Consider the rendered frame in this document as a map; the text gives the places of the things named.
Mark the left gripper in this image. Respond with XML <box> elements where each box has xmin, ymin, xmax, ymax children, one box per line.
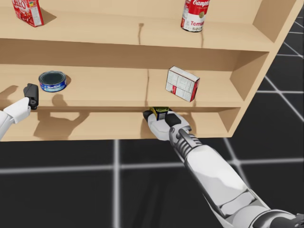
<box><xmin>0</xmin><ymin>83</ymin><xmax>39</xmax><ymax>141</ymax></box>

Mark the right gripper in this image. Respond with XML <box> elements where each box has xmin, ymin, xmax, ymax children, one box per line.
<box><xmin>142</xmin><ymin>109</ymin><xmax>192</xmax><ymax>141</ymax></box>

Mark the green and blue rectangular can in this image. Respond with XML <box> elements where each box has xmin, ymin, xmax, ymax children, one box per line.
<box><xmin>149</xmin><ymin>106</ymin><xmax>172</xmax><ymax>121</ymax></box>

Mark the blue flat can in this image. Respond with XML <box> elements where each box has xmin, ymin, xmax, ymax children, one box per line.
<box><xmin>38</xmin><ymin>70</ymin><xmax>67</xmax><ymax>93</ymax></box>

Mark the red and white can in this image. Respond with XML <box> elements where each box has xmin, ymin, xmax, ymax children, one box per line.
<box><xmin>180</xmin><ymin>0</ymin><xmax>210</xmax><ymax>32</ymax></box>

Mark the dark red and white carton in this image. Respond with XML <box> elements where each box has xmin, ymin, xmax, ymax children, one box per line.
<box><xmin>165</xmin><ymin>66</ymin><xmax>200</xmax><ymax>103</ymax></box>

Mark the pale wooden shelf unit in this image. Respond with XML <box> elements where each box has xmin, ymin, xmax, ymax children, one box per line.
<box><xmin>0</xmin><ymin>0</ymin><xmax>304</xmax><ymax>142</ymax></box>

